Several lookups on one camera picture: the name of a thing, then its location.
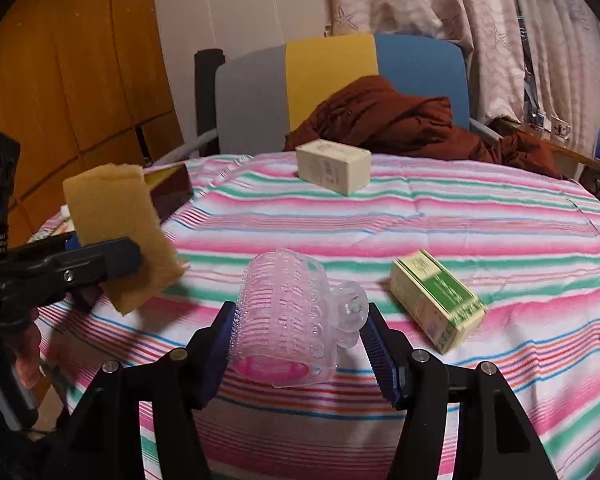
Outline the patterned white curtain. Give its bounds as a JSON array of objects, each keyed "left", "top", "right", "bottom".
[{"left": 325, "top": 0, "right": 600, "bottom": 151}]

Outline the red-brown crumpled cloth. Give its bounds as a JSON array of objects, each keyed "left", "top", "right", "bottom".
[{"left": 283, "top": 76, "right": 563, "bottom": 178}]

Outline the grey yellow blue chair back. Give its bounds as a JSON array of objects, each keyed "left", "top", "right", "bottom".
[{"left": 152, "top": 34, "right": 506, "bottom": 161}]

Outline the wooden side desk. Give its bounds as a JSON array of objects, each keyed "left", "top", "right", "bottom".
[{"left": 490, "top": 117, "right": 600, "bottom": 196}]

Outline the gold metal tin box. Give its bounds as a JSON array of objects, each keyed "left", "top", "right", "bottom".
[{"left": 142, "top": 164, "right": 193, "bottom": 221}]

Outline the green cream cardboard box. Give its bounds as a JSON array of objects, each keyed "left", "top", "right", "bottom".
[{"left": 390, "top": 250, "right": 488, "bottom": 354}]

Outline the large yellow sponge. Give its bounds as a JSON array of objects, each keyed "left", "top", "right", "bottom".
[{"left": 62, "top": 162, "right": 188, "bottom": 317}]

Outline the person's left hand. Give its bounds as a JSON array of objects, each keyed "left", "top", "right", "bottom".
[{"left": 0, "top": 310, "right": 43, "bottom": 391}]

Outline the pink hair roller clear clip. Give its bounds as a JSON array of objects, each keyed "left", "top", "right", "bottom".
[{"left": 230, "top": 249, "right": 370, "bottom": 390}]

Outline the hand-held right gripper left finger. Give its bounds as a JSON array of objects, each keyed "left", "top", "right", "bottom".
[{"left": 55, "top": 301, "right": 238, "bottom": 480}]

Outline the wooden wardrobe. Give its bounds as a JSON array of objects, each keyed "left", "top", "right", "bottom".
[{"left": 0, "top": 0, "right": 183, "bottom": 241}]

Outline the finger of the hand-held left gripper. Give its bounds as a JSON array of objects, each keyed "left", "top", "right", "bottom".
[
  {"left": 42, "top": 237, "right": 143, "bottom": 293},
  {"left": 10, "top": 231, "right": 81, "bottom": 261}
]

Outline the striped pink green tablecloth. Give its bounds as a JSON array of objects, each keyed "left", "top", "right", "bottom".
[{"left": 30, "top": 152, "right": 600, "bottom": 480}]

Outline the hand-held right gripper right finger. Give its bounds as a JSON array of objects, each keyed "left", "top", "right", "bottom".
[{"left": 360, "top": 305, "right": 558, "bottom": 480}]

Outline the white mug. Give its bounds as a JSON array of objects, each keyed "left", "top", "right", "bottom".
[{"left": 550, "top": 116, "right": 573, "bottom": 142}]

